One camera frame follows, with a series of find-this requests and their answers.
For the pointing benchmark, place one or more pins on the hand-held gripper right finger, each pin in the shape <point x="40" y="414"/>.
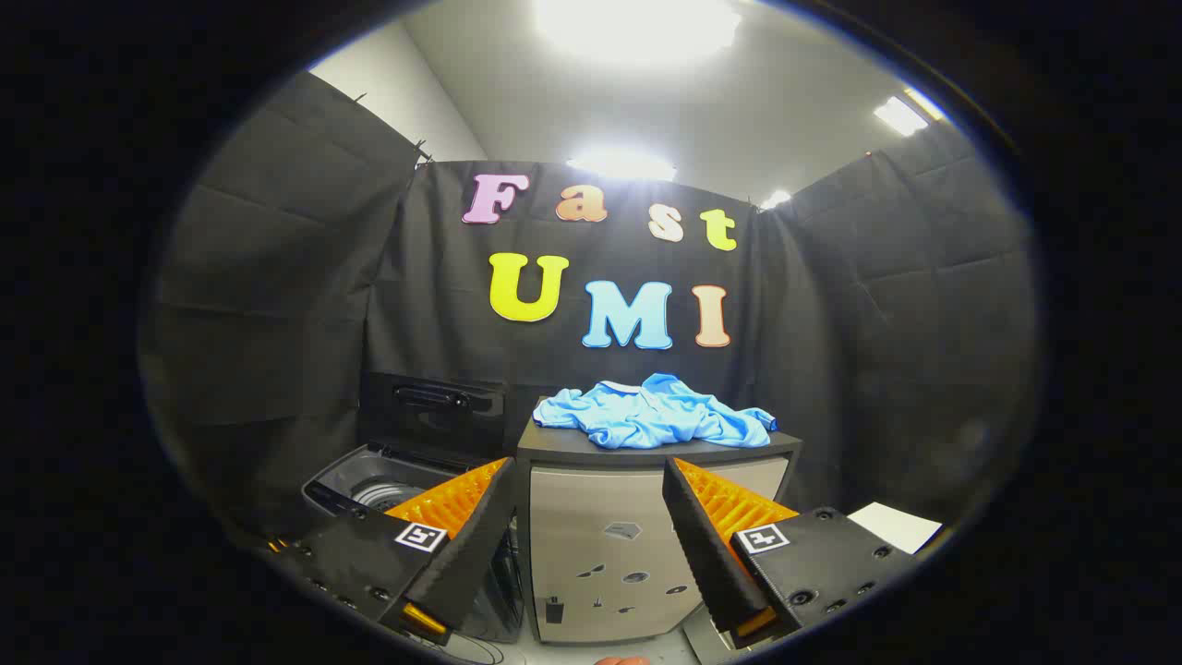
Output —
<point x="697" y="536"/>

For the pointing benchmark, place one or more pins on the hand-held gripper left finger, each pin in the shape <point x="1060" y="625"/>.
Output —
<point x="480" y="536"/>

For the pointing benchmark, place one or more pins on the grey washing machine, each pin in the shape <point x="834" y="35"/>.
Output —
<point x="369" y="480"/>

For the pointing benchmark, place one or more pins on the light blue polo shirt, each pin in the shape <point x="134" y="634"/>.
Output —
<point x="646" y="416"/>

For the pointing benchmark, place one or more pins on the black washing machine lid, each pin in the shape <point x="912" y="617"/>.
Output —
<point x="434" y="411"/>

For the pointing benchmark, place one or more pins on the grey cabinet with dark top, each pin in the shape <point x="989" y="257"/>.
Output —
<point x="600" y="554"/>

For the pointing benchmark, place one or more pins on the white paper sheet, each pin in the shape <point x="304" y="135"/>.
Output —
<point x="894" y="526"/>

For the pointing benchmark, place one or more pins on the black backdrop cloth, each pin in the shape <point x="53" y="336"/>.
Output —
<point x="443" y="277"/>

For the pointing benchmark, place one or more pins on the large ceiling light panel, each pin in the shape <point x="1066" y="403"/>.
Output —
<point x="637" y="28"/>

